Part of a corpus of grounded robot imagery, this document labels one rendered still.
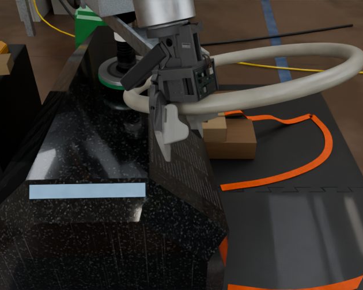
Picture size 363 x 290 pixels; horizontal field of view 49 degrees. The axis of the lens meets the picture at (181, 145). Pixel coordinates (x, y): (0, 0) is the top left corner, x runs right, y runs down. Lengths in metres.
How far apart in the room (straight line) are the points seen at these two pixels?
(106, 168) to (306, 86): 0.68
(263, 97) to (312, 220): 1.61
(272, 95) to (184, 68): 0.14
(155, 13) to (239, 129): 1.91
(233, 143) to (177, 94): 1.74
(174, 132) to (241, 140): 1.76
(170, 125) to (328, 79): 0.26
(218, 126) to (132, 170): 1.21
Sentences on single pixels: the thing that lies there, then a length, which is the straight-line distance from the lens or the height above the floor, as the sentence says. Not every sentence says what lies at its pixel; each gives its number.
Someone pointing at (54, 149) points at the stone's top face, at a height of 0.84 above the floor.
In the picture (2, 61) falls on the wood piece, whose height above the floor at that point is 0.83.
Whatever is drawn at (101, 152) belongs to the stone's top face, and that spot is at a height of 0.84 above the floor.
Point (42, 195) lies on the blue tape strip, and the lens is 1.17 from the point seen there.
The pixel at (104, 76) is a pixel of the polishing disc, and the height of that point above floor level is 0.90.
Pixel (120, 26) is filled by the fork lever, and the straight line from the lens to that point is 1.28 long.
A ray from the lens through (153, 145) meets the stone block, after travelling 1.24.
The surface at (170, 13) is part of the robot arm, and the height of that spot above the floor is 1.40.
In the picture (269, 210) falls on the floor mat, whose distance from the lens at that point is 2.18.
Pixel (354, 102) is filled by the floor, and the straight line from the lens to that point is 3.20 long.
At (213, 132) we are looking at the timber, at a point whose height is 0.22.
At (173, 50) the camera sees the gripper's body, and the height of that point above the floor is 1.34.
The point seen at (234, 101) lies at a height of 1.28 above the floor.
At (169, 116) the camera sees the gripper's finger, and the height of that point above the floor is 1.25.
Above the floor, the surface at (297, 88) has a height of 1.30.
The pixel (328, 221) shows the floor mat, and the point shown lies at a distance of 2.21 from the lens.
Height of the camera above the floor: 1.62
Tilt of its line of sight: 40 degrees down
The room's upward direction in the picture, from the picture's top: straight up
